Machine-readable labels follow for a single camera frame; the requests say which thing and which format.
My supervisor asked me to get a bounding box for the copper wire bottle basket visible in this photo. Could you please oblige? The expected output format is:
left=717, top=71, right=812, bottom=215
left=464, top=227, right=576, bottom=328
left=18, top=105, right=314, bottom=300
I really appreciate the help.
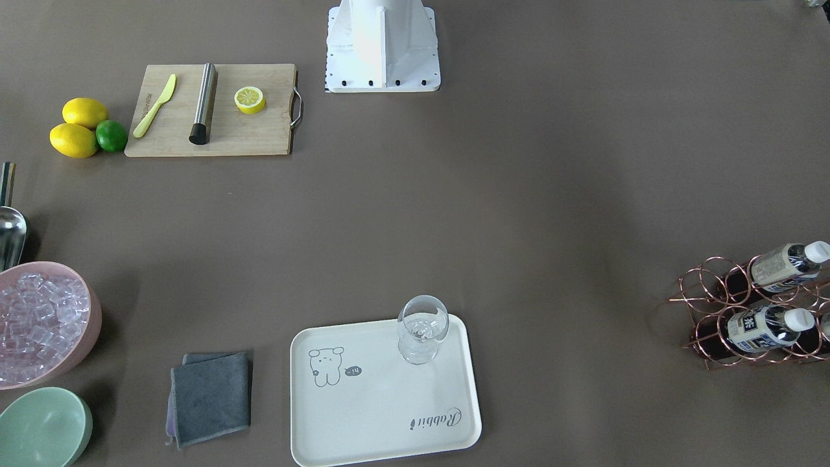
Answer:
left=666, top=256, right=828, bottom=370

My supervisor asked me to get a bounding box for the tea bottle white cap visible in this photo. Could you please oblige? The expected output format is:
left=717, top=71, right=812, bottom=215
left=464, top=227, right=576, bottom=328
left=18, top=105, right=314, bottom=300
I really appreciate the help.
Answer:
left=718, top=241, right=829, bottom=305

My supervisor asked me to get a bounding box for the clear wine glass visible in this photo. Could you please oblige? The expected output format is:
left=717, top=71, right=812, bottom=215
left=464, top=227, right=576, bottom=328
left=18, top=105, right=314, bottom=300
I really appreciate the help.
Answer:
left=397, top=294, right=449, bottom=365

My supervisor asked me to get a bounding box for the white rabbit tray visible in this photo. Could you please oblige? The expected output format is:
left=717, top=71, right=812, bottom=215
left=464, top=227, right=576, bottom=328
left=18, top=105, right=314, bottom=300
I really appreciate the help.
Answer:
left=290, top=315, right=482, bottom=466

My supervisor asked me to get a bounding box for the yellow half lemon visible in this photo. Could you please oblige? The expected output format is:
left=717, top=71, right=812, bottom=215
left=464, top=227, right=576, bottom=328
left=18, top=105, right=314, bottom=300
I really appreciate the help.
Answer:
left=233, top=86, right=266, bottom=115

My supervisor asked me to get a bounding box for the steel muddler rod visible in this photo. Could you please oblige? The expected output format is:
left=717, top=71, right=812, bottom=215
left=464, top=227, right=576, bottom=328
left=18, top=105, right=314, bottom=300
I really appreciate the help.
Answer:
left=189, top=63, right=219, bottom=145

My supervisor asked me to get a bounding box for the bamboo cutting board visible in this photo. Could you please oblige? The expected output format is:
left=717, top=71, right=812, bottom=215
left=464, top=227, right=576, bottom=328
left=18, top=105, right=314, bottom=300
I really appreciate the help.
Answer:
left=124, top=63, right=302, bottom=158

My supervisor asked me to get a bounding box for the yellow plastic knife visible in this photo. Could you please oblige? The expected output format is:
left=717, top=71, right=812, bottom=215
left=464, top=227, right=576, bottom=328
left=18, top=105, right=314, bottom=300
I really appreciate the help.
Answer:
left=133, top=74, right=177, bottom=139

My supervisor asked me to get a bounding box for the green lime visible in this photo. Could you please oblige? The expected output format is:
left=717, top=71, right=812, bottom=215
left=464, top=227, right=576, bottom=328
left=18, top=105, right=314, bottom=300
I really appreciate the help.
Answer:
left=95, top=119, right=128, bottom=152

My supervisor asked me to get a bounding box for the yellow lemon far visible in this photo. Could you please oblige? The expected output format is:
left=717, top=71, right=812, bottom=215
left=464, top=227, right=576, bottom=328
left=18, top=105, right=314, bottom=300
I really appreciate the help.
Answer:
left=62, top=97, right=109, bottom=130

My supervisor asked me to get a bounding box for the yellow lemon near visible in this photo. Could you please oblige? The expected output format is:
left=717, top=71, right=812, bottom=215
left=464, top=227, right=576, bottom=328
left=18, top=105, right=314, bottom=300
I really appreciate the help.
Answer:
left=49, top=123, right=100, bottom=158

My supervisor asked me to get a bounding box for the pink bowl with ice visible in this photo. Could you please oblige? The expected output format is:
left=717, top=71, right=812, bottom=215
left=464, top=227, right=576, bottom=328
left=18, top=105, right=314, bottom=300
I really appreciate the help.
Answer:
left=1, top=262, right=102, bottom=390

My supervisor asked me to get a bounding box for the steel ice scoop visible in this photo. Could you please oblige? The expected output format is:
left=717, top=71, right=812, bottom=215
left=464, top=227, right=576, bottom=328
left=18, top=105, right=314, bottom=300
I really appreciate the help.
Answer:
left=1, top=162, right=29, bottom=272

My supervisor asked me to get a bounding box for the mint green bowl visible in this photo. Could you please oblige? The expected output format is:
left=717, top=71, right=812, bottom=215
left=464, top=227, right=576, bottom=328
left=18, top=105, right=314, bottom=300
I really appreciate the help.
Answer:
left=1, top=387, right=93, bottom=466

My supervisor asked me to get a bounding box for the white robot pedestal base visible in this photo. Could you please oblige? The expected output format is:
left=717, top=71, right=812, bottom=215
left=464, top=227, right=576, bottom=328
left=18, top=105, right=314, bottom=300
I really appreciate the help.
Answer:
left=324, top=1, right=442, bottom=93

